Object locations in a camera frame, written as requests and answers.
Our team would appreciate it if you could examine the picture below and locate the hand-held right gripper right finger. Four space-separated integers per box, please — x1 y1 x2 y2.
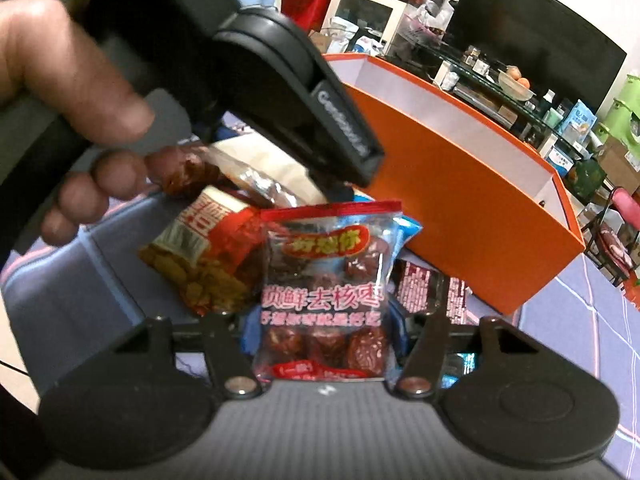
394 314 535 400

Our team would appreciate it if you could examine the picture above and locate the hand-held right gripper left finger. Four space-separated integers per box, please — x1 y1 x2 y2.
107 312 263 402

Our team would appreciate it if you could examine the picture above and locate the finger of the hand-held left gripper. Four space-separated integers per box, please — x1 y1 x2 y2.
227 66 386 202

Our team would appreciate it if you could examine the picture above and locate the blue shiny packet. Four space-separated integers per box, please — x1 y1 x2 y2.
440 352 484 391

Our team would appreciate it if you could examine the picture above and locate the red date snack packet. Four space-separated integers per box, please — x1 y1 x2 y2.
252 200 404 384

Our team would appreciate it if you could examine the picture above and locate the orange cardboard box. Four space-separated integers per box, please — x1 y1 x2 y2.
322 52 586 317

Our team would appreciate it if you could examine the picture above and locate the person's left hand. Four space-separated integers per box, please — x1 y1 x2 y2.
0 0 166 247

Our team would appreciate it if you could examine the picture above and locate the dark packet pink print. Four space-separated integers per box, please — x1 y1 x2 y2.
392 259 474 332

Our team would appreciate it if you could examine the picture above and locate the yellow red peanut packet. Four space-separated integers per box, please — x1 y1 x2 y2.
137 185 267 317

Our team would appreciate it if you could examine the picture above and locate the blue white bag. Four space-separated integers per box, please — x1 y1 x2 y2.
351 35 382 57

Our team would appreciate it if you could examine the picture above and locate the blue flat snack packet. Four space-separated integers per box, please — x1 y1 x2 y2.
239 215 424 362

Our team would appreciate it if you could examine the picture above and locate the purple grid mat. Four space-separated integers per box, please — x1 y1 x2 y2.
0 195 640 480

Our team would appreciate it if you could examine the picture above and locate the red storage box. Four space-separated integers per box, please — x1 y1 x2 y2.
280 0 332 34

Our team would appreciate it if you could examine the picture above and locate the glass top TV stand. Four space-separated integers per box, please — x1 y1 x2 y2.
385 35 601 162

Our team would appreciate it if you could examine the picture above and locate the fruit bowl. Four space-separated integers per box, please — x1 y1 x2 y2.
497 65 536 101

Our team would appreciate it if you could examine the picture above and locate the black television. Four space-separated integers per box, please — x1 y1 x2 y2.
444 0 629 97

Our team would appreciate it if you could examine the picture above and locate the dark green bag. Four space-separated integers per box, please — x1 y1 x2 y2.
565 157 609 207

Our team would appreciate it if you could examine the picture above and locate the blue white carton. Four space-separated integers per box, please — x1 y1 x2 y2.
569 100 599 147

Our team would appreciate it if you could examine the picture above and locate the pink chair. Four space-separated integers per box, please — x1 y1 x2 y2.
580 187 640 282

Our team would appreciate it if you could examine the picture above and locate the brown cardboard box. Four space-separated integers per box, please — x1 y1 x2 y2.
596 135 640 197

